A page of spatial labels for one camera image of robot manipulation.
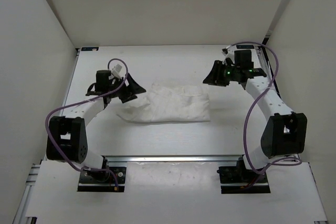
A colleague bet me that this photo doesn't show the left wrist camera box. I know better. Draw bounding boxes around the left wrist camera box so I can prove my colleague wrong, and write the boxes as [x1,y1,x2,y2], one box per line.
[111,64,122,78]

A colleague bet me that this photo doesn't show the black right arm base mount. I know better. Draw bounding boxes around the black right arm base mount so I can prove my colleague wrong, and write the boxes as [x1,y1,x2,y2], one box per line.
[217,157,271,194]

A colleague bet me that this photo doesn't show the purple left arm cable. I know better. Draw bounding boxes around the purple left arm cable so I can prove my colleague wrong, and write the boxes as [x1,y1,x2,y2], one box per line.
[45,58,129,187]

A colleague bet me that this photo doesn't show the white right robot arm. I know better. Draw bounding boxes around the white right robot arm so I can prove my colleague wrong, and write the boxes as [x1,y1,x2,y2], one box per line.
[203,48,308,182]

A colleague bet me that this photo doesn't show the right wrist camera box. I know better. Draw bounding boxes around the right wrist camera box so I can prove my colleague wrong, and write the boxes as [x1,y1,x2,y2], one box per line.
[222,47,235,64]

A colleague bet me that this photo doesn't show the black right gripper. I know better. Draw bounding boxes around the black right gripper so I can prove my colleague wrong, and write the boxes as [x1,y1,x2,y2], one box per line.
[203,60,240,87]

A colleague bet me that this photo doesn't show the blue corner label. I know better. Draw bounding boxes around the blue corner label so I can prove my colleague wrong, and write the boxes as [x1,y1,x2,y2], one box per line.
[236,45,255,50]
[81,47,99,51]

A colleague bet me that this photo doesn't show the aluminium front table rail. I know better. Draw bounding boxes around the aluminium front table rail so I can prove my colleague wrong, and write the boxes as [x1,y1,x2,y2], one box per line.
[106,155,241,163]

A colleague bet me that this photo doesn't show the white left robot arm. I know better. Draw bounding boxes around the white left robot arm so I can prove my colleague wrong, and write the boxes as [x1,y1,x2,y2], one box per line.
[46,70,146,182]

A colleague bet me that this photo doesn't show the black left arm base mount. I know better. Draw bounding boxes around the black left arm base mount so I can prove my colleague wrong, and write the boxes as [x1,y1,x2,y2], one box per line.
[77,162,127,193]

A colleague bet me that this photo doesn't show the aluminium frame rail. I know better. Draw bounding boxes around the aluminium frame rail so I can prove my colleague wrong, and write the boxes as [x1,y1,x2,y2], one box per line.
[12,159,43,224]
[257,32,300,162]

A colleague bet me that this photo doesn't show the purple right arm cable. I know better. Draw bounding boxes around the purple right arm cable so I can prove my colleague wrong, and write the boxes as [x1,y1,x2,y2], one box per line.
[223,40,302,175]

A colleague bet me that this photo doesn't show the blue left corner label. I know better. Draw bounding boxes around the blue left corner label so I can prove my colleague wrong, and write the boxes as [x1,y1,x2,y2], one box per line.
[81,47,99,51]

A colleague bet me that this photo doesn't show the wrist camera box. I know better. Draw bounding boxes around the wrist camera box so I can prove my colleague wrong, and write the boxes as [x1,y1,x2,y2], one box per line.
[111,64,122,78]
[222,47,235,64]

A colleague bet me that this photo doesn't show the aluminium right frame rail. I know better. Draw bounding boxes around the aluminium right frame rail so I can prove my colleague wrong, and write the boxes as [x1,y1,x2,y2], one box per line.
[257,32,300,162]

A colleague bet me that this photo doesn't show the white pleated skirt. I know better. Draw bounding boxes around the white pleated skirt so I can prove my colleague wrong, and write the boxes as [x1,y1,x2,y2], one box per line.
[116,83,211,124]

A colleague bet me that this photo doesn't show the aluminium left frame rail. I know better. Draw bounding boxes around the aluminium left frame rail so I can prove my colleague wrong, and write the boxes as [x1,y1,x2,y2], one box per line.
[12,159,43,224]

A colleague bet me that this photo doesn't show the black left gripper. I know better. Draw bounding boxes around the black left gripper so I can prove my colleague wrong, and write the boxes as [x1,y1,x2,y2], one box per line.
[107,73,145,103]

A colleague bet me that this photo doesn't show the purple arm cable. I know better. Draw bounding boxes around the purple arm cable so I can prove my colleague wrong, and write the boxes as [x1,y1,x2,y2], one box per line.
[223,40,302,175]
[45,58,129,187]

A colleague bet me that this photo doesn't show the blue right corner label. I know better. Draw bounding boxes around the blue right corner label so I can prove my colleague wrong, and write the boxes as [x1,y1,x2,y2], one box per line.
[236,45,255,50]

